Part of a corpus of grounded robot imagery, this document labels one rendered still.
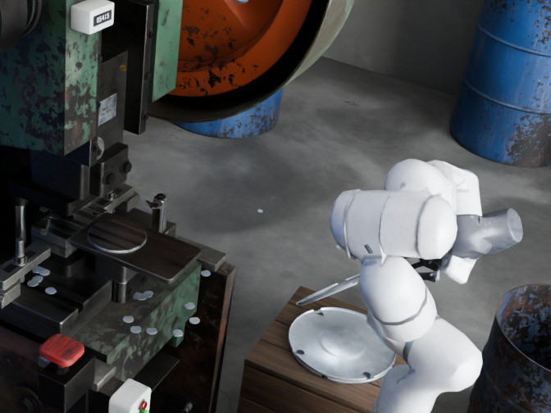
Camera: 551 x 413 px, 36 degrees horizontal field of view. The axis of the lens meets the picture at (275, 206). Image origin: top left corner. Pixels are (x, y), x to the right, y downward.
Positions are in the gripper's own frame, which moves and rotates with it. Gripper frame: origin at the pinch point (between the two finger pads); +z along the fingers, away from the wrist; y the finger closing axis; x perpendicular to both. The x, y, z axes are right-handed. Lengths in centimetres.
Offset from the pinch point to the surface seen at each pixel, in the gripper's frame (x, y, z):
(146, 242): 53, 26, 13
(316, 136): -148, 59, 144
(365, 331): -11.5, -15.4, 26.8
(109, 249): 62, 27, 13
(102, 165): 63, 43, 3
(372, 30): -239, 110, 157
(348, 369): 4.3, -21.1, 22.1
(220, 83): 26, 54, 2
